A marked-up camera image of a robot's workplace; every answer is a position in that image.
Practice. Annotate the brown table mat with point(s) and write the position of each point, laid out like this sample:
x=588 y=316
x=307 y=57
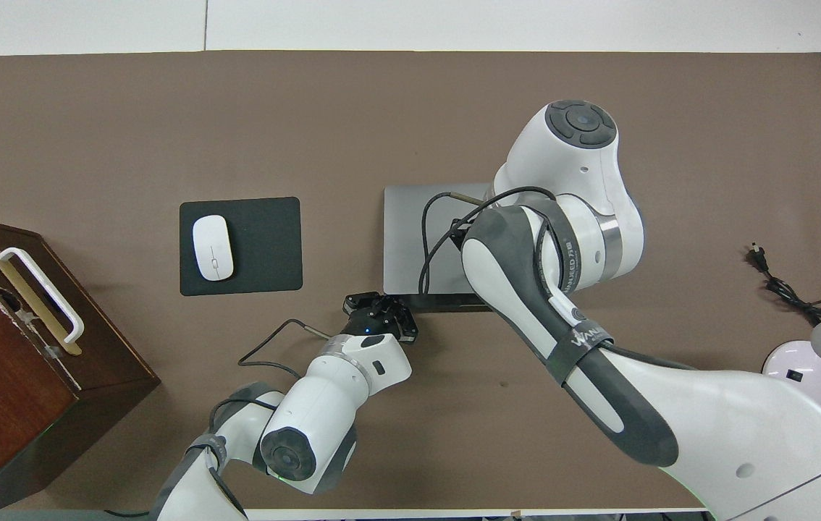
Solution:
x=164 y=130

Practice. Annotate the white computer mouse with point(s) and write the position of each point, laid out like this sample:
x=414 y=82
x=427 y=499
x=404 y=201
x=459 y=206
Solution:
x=213 y=247

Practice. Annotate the grey laptop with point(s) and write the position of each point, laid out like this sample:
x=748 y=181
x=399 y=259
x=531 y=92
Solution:
x=410 y=246

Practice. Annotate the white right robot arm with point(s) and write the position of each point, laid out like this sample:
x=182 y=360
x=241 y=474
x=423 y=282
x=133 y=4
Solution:
x=707 y=434

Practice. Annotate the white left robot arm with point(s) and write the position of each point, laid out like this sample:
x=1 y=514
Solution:
x=323 y=405

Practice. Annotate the black mouse pad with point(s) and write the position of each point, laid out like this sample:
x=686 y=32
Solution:
x=266 y=246

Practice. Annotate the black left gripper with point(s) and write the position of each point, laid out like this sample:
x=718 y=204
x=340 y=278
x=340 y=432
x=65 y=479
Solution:
x=371 y=322

